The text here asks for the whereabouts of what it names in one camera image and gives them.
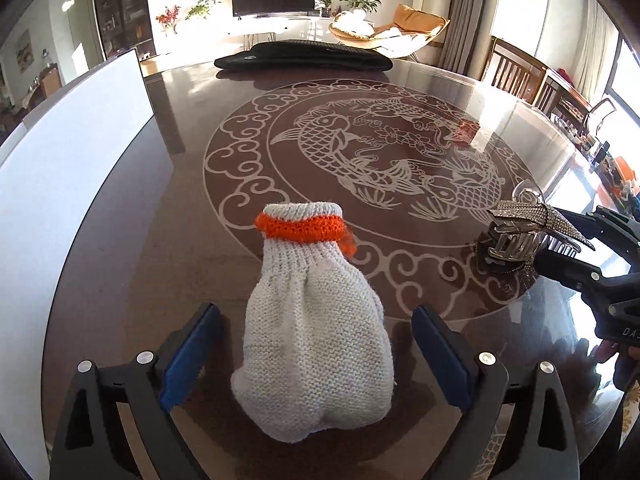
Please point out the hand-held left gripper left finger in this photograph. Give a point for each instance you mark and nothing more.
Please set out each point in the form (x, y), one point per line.
(192, 355)

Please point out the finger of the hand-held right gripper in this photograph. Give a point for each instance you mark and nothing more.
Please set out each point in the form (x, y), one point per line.
(570, 270)
(615, 230)

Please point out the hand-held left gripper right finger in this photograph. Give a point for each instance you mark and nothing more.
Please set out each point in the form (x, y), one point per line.
(442, 355)

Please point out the rhinestone silver hair claw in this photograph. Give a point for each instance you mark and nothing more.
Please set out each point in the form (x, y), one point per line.
(530, 215)

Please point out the glove small orange cuff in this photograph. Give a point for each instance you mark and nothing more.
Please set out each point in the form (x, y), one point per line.
(310, 340)

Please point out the white board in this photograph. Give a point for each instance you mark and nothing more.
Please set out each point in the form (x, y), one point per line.
(60, 185)

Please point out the person's right hand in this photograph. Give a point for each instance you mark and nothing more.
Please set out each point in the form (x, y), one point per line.
(607, 351)

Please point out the wooden slat-back chair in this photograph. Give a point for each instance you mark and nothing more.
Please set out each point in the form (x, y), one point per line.
(515, 67)
(555, 92)

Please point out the grey curtain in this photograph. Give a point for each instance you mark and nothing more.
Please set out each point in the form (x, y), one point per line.
(467, 10)

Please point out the orange lounge chair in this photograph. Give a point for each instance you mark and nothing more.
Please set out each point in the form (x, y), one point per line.
(415, 22)

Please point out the brown upholstered chair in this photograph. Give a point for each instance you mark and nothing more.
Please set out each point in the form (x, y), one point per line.
(50, 79)

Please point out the red flower vase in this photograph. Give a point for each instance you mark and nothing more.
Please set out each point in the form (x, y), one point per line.
(168, 15)

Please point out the white tv console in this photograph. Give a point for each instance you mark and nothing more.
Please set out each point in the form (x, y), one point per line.
(280, 25)

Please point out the green trailing plant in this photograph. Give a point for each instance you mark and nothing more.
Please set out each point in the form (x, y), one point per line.
(202, 8)

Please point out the dark display cabinet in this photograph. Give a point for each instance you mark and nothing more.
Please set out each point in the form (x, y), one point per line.
(122, 5)

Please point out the small potted plant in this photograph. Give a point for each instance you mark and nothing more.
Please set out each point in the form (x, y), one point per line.
(326, 5)

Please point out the chrome frame chair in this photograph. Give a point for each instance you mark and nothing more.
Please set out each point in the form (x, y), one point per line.
(597, 107)

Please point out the framed wall painting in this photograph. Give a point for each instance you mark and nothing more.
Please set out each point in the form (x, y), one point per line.
(23, 50)

